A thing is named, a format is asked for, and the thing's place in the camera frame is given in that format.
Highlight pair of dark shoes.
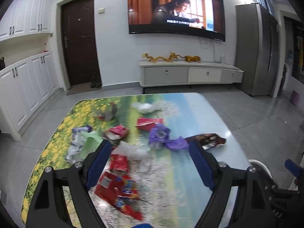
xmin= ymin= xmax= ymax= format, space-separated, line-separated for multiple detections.
xmin=90 ymin=75 xmax=103 ymax=88

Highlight red foil snack wrapper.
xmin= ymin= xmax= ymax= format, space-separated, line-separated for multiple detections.
xmin=135 ymin=117 xmax=165 ymax=130

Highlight long golden dragon ornament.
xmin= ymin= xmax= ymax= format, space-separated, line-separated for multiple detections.
xmin=142 ymin=52 xmax=184 ymax=63

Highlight dark brown snack wrapper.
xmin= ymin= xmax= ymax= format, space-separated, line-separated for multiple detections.
xmin=186 ymin=133 xmax=227 ymax=150

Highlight white plastic bag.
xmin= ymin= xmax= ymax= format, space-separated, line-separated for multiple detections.
xmin=131 ymin=102 xmax=162 ymax=114

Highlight large red colourful snack bag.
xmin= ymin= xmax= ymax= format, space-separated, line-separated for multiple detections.
xmin=94 ymin=172 xmax=144 ymax=221

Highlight clear plastic bag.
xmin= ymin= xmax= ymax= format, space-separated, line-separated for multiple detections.
xmin=111 ymin=141 xmax=153 ymax=173

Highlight white television console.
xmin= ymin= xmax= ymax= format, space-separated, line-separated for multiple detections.
xmin=139 ymin=60 xmax=244 ymax=94

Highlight small red wrapper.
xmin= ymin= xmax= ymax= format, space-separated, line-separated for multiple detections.
xmin=110 ymin=154 xmax=130 ymax=173

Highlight white wall cabinets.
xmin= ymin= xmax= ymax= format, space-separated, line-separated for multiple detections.
xmin=0 ymin=0 xmax=53 ymax=41

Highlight landscape printed table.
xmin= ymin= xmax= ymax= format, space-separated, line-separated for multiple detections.
xmin=21 ymin=93 xmax=252 ymax=228

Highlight light green plastic bag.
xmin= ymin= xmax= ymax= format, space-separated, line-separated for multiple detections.
xmin=77 ymin=131 xmax=105 ymax=160

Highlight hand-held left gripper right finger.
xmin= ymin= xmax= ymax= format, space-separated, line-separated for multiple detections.
xmin=189 ymin=139 xmax=279 ymax=228

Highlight white purple wrapper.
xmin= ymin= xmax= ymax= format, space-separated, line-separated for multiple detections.
xmin=71 ymin=125 xmax=93 ymax=139

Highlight red white crumpled wrapper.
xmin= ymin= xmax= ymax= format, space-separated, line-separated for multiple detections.
xmin=103 ymin=124 xmax=130 ymax=146

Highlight purple plastic bag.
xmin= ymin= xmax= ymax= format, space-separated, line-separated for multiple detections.
xmin=166 ymin=136 xmax=189 ymax=152

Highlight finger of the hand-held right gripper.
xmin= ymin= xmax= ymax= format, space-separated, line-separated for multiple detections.
xmin=284 ymin=159 xmax=304 ymax=187

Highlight brown doormat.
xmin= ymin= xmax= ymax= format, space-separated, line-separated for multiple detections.
xmin=66 ymin=85 xmax=96 ymax=96

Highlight wall television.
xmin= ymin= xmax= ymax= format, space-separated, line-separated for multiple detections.
xmin=128 ymin=0 xmax=226 ymax=42

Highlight white round trash bin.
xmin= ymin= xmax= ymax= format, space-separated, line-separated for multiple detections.
xmin=248 ymin=160 xmax=273 ymax=181

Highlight grey refrigerator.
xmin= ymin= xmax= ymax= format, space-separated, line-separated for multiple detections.
xmin=235 ymin=3 xmax=279 ymax=97

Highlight dark brown door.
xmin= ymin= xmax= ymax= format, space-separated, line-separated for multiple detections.
xmin=61 ymin=0 xmax=101 ymax=86

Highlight white base cabinets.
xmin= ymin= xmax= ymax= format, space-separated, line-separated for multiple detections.
xmin=0 ymin=51 xmax=60 ymax=141

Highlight grey crumpled wrapper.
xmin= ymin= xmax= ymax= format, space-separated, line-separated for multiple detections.
xmin=97 ymin=103 xmax=118 ymax=120

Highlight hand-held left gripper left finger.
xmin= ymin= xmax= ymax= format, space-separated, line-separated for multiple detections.
xmin=26 ymin=139 xmax=112 ymax=228

